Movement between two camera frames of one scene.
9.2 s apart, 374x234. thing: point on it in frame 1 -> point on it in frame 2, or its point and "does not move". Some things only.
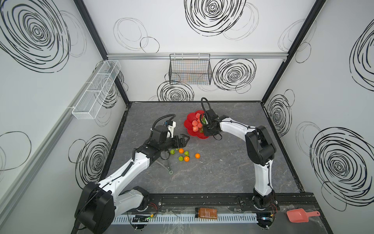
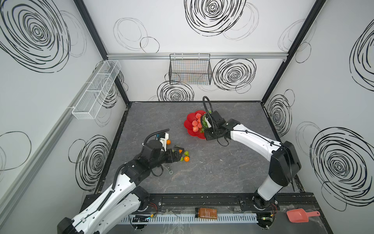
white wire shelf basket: x=90 y=103 does not move
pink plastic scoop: x=300 y=215 does not move
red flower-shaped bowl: x=188 y=124 does not move
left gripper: x=182 y=144 -> x=177 y=157
